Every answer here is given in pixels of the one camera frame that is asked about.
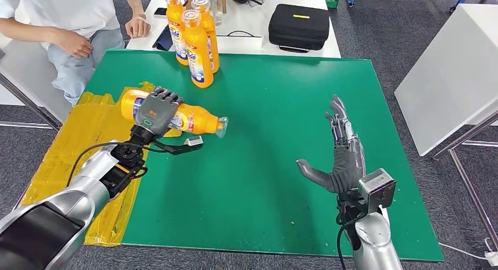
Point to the white side table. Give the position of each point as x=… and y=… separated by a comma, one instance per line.
x=447, y=81

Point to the white bench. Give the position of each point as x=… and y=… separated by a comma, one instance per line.
x=31, y=89

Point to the orange detergent bottle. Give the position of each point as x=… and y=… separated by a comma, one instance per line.
x=198, y=54
x=210, y=27
x=176, y=27
x=194, y=122

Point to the person's left hand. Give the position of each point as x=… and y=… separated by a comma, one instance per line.
x=138, y=27

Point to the dark blue tablet case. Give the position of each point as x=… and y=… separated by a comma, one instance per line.
x=164, y=40

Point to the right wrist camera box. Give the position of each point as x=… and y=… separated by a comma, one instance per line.
x=377, y=188

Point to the black smartphone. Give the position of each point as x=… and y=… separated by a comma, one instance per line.
x=160, y=11

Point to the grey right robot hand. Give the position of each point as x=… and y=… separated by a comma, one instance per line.
x=346, y=159

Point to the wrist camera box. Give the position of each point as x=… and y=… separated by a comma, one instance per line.
x=193, y=141
x=377, y=188

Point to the white desk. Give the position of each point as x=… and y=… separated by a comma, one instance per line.
x=249, y=23

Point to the black carrying case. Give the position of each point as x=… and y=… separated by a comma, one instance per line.
x=298, y=27

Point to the green table mat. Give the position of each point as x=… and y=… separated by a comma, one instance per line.
x=264, y=143

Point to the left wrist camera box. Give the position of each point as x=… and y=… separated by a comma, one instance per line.
x=193, y=141

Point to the clear plastic water bottle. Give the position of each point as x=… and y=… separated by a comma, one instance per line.
x=218, y=7

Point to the white power strip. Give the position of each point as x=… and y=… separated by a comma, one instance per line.
x=492, y=257

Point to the flat white box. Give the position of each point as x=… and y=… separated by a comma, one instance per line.
x=241, y=44

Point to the yellow taped cardboard sheet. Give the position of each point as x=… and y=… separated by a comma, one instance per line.
x=58, y=151

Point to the person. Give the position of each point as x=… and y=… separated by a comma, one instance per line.
x=70, y=11

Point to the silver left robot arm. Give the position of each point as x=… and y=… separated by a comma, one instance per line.
x=58, y=217

